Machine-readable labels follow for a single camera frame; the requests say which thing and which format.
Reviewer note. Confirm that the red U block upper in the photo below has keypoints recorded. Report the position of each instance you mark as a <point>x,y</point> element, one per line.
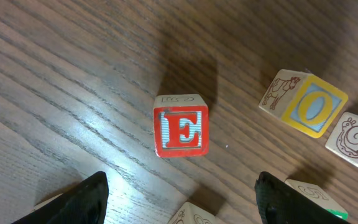
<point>343,140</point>

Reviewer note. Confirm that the red u block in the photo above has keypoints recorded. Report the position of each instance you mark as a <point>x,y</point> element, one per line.
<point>192,214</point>
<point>343,140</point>

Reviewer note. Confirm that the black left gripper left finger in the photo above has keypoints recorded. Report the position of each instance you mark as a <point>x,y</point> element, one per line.
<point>86,203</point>

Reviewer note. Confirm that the green R wooden block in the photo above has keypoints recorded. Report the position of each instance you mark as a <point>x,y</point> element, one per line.
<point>317,195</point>

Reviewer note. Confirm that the yellow O wooden block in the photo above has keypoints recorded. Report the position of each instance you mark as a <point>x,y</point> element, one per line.
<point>303,101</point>

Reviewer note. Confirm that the red U block lower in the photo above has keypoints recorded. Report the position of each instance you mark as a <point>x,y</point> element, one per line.
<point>192,214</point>

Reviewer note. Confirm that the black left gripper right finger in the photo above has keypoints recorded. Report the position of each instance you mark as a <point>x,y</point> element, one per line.
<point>278,203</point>

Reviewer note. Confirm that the red E wooden block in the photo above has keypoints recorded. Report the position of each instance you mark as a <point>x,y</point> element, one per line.
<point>181,125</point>

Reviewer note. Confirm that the yellow 2 wooden block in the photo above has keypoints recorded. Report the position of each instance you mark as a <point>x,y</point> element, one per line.
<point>41,204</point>

